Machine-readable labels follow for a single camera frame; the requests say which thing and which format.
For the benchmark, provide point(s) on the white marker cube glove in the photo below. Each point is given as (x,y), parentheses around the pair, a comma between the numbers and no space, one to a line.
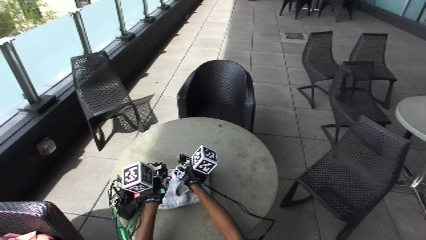
(203,159)
(137,176)

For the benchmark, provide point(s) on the group of dark chairs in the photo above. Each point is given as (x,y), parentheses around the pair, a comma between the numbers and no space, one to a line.
(316,6)

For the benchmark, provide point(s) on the black device box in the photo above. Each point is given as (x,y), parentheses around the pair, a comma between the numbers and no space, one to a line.
(126,204)

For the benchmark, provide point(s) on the white marker cube right glove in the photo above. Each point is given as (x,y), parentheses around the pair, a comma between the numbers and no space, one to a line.
(203,159)

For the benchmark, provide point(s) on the black mesh armless chair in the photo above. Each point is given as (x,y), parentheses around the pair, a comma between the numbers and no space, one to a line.
(101,89)

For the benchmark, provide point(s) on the person's left hand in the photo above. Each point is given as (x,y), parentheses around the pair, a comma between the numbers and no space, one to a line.
(153,197)

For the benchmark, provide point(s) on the round white side table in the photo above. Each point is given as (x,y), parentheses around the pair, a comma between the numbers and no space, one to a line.
(412,115)

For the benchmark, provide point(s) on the light grey cloth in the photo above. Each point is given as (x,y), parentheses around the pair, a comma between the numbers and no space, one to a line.
(177,197)

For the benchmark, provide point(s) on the frosted glass railing panel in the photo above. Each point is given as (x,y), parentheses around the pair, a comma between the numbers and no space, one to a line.
(8,90)
(101,25)
(46,50)

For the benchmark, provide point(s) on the round wall light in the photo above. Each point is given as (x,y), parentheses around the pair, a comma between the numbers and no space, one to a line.
(45,146)

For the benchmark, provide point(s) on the pink cloth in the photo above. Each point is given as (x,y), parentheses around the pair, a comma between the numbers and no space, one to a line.
(24,236)

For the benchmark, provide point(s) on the metal railing post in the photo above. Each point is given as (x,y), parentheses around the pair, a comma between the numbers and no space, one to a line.
(20,71)
(81,31)
(162,3)
(146,10)
(119,18)

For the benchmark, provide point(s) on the black woven armchair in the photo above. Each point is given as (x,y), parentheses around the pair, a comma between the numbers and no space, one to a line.
(218,93)
(34,218)

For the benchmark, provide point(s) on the white marker cube left glove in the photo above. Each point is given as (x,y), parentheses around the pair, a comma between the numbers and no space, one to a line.
(137,176)

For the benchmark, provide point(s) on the person's right hand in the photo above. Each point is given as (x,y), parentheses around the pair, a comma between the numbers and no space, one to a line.
(191,178)

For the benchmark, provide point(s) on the square floor drain cover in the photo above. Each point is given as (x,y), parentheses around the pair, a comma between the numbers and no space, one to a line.
(294,35)

